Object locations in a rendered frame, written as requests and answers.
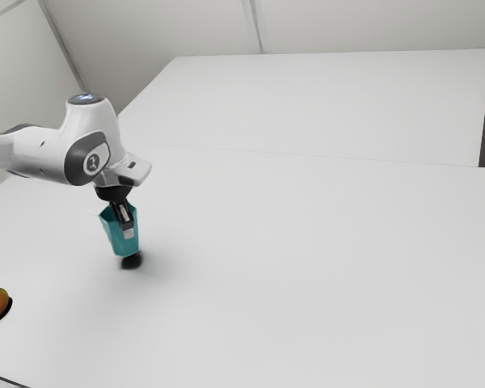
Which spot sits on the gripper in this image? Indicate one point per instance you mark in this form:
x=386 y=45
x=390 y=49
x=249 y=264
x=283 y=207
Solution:
x=112 y=192

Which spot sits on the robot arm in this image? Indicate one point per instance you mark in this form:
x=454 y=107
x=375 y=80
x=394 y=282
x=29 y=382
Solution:
x=44 y=145

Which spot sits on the teal faceted mug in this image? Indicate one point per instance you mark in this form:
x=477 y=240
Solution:
x=121 y=240

